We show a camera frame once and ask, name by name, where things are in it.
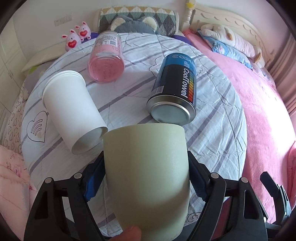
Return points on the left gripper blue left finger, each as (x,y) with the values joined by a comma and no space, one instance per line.
(47,219)

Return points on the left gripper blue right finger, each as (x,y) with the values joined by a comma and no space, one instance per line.
(245,219)

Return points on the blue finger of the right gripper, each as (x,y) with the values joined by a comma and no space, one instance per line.
(280,198)

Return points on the pale green cup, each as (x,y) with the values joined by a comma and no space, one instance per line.
(147,173)

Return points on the white paper cup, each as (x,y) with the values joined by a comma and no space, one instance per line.
(73,112)

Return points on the pink clear plastic cup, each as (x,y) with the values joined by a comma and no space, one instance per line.
(106,62)

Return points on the operator thumb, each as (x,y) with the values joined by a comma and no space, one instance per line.
(133,233)

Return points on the folded pink floral quilt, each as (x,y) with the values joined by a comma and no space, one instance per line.
(17,191)

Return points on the pink fleece blanket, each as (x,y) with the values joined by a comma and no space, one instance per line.
(270,134)

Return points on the heart pattern bed sheet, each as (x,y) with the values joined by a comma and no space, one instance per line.
(11,132)

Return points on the blue black CoolTowel can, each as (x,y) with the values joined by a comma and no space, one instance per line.
(173,94)

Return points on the striped light blue quilt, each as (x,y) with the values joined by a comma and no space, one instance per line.
(217,136)

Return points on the grey flower pillow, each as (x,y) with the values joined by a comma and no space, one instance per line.
(33,77)

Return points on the pink curtain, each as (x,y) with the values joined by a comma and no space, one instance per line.
(283,73)

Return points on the cream wardrobe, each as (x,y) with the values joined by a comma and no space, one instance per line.
(12,62)

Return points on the cream bedside shelf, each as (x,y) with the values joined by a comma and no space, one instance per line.
(45,55)

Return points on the blue cartoon pillow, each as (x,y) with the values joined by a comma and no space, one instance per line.
(226,50)

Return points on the front pink bunny toy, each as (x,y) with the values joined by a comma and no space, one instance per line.
(71,40)

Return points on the pink bunny toy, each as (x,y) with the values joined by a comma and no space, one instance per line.
(71,40)
(84,31)

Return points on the white pink plush dog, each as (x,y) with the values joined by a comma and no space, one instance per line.
(227,36)

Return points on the rear pink bunny toy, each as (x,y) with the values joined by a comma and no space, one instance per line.
(84,31)

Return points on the purple pillow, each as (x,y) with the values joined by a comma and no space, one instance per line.
(182,38)

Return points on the grey cat plush cushion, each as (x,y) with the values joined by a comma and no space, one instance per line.
(125,24)

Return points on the cream wooden bed headboard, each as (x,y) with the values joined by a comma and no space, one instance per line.
(197,15)

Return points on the quilted diamond pattern headboard cover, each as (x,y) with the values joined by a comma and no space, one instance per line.
(167,19)

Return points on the white wall socket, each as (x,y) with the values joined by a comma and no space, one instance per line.
(63,20)

